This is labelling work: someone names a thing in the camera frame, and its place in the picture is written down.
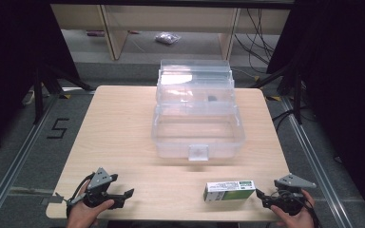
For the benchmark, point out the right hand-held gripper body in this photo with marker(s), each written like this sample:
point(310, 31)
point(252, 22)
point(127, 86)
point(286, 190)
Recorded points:
point(290, 193)

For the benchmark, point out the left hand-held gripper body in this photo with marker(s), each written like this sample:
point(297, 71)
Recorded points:
point(99, 180)

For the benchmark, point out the white and green carton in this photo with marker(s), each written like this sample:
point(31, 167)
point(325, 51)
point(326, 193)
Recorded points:
point(228, 191)

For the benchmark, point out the clear plastic storage box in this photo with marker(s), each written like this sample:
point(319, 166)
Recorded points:
point(198, 126)

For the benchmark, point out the person's right hand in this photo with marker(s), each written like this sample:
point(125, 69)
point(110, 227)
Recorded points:
point(294, 218)

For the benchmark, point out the person's left hand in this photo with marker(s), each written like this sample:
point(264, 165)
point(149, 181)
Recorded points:
point(82, 213)

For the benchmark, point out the black metal stand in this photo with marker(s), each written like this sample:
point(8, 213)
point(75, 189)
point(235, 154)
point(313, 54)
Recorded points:
point(297, 95)
point(38, 95)

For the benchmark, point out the dark curtain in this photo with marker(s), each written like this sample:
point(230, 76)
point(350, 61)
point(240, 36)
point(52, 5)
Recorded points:
point(345, 63)
point(9, 63)

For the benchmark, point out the light wooden shelf unit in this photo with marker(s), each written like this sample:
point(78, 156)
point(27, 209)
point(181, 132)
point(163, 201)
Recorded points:
point(117, 34)

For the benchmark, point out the pink flat item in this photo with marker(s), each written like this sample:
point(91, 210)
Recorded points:
point(95, 33)

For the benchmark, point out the clear plastic bag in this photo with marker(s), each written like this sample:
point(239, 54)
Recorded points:
point(168, 38)

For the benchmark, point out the aluminium floor rail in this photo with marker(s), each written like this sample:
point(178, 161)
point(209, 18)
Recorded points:
point(316, 158)
point(15, 158)

